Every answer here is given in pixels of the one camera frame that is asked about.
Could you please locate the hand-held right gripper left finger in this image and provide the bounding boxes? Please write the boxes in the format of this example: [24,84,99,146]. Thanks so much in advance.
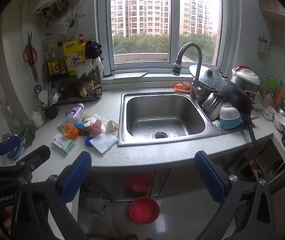
[11,151,93,240]

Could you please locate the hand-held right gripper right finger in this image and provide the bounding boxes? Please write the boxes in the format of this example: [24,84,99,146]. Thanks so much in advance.
[194,151,276,240]

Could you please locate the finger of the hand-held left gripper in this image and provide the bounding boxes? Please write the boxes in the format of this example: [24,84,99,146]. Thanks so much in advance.
[0,136,21,167]
[0,145,51,180]

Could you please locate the purple label juice bottle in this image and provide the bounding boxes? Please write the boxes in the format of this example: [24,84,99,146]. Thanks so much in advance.
[66,103,85,123]

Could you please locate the person's left hand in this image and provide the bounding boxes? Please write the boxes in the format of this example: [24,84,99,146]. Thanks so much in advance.
[3,204,15,230]

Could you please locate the blue plastic dish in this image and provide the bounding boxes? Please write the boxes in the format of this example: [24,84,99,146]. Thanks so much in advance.
[7,140,23,160]

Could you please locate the steel wool scrubber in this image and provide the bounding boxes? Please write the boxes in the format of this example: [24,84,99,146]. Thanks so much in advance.
[24,126,36,148]

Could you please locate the white green paper box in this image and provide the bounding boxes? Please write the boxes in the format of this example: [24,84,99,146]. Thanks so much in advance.
[52,133,76,155]

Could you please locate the white teapot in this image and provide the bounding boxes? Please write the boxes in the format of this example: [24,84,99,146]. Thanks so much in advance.
[31,111,45,128]

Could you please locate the clear floor plastic bag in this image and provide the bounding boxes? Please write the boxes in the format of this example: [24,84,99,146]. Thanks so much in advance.
[79,197,118,240]

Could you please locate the white folded cloth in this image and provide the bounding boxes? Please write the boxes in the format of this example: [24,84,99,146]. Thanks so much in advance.
[90,132,119,154]

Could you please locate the orange plastic bag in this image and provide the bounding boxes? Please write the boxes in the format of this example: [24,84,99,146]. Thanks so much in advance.
[63,123,79,140]

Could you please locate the black mug utensil holder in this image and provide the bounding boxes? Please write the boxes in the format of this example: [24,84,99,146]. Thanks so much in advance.
[44,104,58,120]

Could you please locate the pink plastic bag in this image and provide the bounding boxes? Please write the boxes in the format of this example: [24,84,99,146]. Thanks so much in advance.
[79,124,103,137]

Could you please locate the white crumpled plastic wrap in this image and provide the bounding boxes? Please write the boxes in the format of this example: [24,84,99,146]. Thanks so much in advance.
[84,114,109,132]

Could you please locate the blue white bowl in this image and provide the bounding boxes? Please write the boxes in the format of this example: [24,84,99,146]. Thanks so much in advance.
[219,102,243,130]

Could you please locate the red basin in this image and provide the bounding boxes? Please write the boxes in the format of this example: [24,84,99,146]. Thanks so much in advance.
[129,197,160,225]

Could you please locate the steel pot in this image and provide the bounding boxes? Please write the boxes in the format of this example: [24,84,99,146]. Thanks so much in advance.
[201,92,224,120]

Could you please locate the stainless steel sink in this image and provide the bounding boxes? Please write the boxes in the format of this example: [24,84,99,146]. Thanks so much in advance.
[117,91,249,147]

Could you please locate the black wok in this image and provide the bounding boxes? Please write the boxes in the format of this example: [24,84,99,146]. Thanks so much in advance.
[214,79,258,148]

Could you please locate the ginger root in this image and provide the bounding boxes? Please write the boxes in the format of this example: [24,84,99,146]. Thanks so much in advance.
[79,80,94,97]

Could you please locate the white flowered bowl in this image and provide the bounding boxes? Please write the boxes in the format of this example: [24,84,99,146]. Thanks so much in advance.
[274,112,285,132]

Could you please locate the amber oil bottle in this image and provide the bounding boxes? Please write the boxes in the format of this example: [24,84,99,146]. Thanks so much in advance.
[49,44,61,75]
[44,45,53,77]

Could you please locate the orange cloth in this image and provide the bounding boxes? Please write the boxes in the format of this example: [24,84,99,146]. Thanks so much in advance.
[173,81,193,92]

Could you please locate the glass pot lid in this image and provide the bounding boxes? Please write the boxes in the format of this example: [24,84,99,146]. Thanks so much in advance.
[189,64,223,88]

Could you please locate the dark sauce bottle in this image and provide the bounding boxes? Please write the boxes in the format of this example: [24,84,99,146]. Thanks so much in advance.
[57,41,68,74]

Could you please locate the white rice cooker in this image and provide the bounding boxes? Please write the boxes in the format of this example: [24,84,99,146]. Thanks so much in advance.
[231,65,261,94]

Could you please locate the white hanging plastic bag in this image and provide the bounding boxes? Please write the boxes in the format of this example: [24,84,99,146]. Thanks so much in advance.
[76,57,104,78]

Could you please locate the orange kitchen tool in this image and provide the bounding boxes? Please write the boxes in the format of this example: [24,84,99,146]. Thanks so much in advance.
[274,81,285,107]

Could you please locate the yellow detergent jug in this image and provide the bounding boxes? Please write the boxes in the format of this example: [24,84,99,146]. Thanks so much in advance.
[63,36,88,74]

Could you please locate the green plastic container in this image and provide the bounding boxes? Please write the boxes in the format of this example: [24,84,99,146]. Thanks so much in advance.
[266,75,279,98]

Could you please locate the steel gooseneck faucet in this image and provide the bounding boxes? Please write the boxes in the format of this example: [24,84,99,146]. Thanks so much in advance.
[172,42,203,99]

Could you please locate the black plastic bag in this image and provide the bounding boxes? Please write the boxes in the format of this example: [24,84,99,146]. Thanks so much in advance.
[85,40,102,59]

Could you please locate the clear hanging plastic bag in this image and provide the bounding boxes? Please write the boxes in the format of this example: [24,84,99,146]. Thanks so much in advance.
[45,5,81,34]

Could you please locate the window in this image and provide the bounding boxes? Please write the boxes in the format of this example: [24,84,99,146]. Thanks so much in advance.
[97,0,240,79]

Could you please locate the black wire rack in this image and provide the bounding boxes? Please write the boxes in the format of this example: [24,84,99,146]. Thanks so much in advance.
[42,64,103,105]

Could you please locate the red handled scissors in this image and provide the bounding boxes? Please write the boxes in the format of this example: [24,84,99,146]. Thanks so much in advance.
[23,32,38,65]

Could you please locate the wall utensil holder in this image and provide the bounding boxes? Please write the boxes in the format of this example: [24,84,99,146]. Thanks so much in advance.
[257,32,270,54]

